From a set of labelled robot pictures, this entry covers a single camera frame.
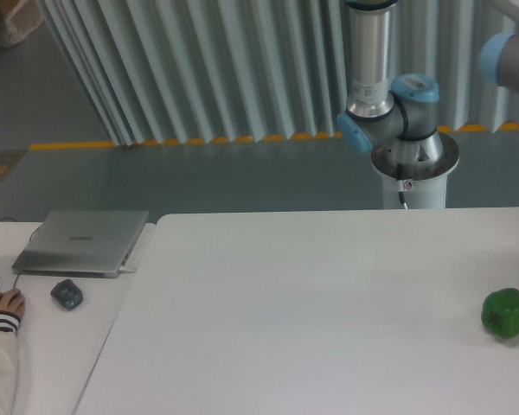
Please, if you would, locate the person's hand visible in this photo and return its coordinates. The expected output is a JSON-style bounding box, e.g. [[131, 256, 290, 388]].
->
[[0, 288, 26, 321]]

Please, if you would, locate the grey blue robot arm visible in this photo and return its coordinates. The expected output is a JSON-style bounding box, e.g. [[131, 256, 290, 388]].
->
[[337, 1, 519, 151]]

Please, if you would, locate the green bell pepper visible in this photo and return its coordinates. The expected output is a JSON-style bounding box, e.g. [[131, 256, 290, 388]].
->
[[481, 288, 519, 339]]

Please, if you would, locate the dark grey 3D mouse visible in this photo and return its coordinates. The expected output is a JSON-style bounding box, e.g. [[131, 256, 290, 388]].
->
[[50, 279, 84, 311]]

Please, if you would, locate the silver closed laptop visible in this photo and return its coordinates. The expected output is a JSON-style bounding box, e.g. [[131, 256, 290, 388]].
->
[[12, 210, 149, 278]]

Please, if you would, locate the white folding partition screen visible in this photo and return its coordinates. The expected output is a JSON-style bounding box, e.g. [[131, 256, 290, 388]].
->
[[39, 1, 519, 145]]

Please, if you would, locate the brown bag in corner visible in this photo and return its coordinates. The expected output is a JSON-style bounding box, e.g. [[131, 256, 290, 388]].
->
[[0, 1, 43, 50]]

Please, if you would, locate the black mouse cable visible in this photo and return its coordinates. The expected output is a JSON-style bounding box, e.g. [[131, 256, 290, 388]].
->
[[0, 217, 44, 291]]

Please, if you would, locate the white laptop cable plug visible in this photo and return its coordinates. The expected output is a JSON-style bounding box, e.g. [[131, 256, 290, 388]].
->
[[119, 266, 137, 275]]

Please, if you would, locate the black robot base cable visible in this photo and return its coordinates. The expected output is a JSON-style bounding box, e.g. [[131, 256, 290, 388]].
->
[[395, 162, 410, 211]]

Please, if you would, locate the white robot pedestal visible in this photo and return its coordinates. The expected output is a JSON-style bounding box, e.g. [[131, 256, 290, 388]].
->
[[371, 131, 459, 209]]

